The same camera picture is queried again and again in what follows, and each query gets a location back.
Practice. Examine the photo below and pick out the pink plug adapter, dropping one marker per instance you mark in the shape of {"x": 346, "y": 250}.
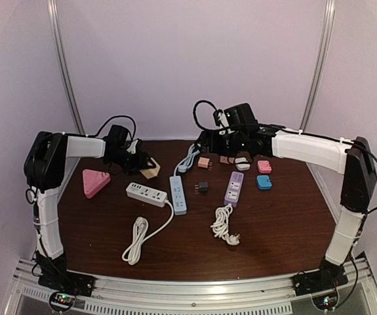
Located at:
{"x": 264, "y": 166}

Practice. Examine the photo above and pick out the white pink plug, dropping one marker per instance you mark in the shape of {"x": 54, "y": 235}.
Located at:
{"x": 242, "y": 164}

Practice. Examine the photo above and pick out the aluminium front rail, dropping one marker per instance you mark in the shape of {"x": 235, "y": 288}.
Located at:
{"x": 111, "y": 295}

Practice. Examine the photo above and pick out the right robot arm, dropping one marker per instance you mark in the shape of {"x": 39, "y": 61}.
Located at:
{"x": 351, "y": 159}

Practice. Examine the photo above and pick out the aluminium post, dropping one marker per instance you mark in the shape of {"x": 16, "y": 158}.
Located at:
{"x": 324, "y": 44}
{"x": 54, "y": 19}

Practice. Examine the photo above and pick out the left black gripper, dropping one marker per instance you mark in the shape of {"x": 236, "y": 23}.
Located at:
{"x": 139, "y": 163}

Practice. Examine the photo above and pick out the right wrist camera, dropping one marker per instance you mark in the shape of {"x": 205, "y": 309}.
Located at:
{"x": 234, "y": 118}

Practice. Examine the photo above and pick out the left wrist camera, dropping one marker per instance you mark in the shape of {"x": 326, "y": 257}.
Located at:
{"x": 117, "y": 137}

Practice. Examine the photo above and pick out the purple power strip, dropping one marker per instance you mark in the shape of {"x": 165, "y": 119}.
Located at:
{"x": 234, "y": 189}

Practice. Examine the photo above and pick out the pink triangular power strip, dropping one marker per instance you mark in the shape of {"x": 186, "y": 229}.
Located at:
{"x": 94, "y": 181}

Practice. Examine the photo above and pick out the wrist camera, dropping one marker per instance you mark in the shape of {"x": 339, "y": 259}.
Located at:
{"x": 234, "y": 118}
{"x": 117, "y": 137}

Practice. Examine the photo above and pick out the pink cube socket adapter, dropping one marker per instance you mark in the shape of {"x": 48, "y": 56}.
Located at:
{"x": 227, "y": 160}

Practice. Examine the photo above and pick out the right aluminium post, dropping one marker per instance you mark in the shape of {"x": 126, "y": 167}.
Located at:
{"x": 324, "y": 44}

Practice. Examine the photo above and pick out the light blue power strip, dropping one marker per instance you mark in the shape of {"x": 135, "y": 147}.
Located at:
{"x": 178, "y": 196}

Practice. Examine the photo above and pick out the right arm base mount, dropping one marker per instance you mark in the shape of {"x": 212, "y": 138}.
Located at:
{"x": 327, "y": 277}

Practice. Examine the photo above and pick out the blue plug adapter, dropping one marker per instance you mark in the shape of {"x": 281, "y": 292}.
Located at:
{"x": 264, "y": 182}

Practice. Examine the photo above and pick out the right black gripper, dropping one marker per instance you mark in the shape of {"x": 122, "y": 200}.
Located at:
{"x": 205, "y": 137}

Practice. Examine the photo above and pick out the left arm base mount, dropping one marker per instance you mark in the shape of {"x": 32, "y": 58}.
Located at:
{"x": 67, "y": 282}

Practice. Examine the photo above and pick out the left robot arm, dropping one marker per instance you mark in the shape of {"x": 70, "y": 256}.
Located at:
{"x": 45, "y": 168}

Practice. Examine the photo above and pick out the small pink charger plug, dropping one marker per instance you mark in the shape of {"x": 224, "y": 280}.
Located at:
{"x": 204, "y": 163}

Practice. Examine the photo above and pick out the white power strip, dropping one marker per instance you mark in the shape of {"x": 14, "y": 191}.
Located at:
{"x": 146, "y": 194}

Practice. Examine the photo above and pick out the black plug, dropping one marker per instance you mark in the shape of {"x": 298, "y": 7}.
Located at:
{"x": 201, "y": 187}

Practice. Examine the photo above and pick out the left aluminium post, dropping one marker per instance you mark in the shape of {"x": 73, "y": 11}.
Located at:
{"x": 54, "y": 19}

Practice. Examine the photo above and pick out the beige cube charger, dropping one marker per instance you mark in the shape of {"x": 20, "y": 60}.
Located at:
{"x": 152, "y": 171}

